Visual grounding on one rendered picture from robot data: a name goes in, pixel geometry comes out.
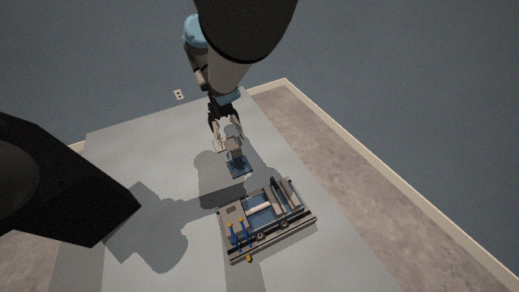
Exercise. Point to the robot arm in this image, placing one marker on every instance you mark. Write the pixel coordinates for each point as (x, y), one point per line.
(224, 32)

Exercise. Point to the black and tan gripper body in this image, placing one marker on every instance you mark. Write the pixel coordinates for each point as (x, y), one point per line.
(217, 110)

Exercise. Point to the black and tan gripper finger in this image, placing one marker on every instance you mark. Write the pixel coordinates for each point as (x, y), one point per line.
(235, 117)
(214, 125)

